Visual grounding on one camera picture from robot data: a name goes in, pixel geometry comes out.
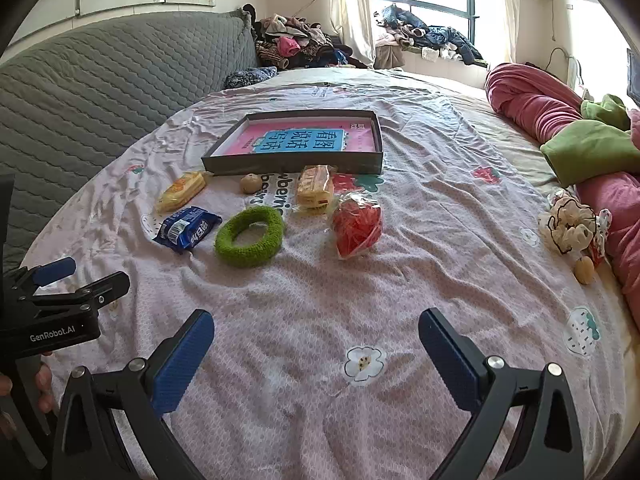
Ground grey quilted sofa cover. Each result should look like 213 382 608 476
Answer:
0 9 261 266

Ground dark floral cushion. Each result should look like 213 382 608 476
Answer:
223 66 278 90

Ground grey cardboard box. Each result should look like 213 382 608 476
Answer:
201 109 385 177

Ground person's left hand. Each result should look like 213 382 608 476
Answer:
0 352 57 436

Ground pile of mixed clothes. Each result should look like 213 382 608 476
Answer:
244 5 371 71

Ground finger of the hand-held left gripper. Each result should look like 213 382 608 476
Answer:
29 270 131 317
5 257 77 292

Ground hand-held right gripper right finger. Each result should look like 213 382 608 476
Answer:
418 307 585 480

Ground pile of dark clothes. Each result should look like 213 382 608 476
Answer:
374 4 488 66

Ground red snack bag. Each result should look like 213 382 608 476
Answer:
331 193 384 261

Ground white plush toy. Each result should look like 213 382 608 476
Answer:
538 187 613 267

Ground green fuzzy ring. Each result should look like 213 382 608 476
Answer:
214 206 285 268

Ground pink and blue book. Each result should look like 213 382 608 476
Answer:
220 114 378 155

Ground large yellow cracker packet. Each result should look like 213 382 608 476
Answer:
292 164 336 215

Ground cream curtain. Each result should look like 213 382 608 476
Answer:
495 0 522 66
329 0 376 67

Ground blue cookie packet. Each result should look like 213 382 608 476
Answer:
152 206 223 255

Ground pink blanket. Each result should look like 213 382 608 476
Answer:
485 62 640 331

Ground pink printed bedsheet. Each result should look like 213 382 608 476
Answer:
20 67 636 480

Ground small yellow snack packet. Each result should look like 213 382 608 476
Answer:
155 170 213 214

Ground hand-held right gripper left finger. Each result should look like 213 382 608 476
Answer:
51 309 216 480

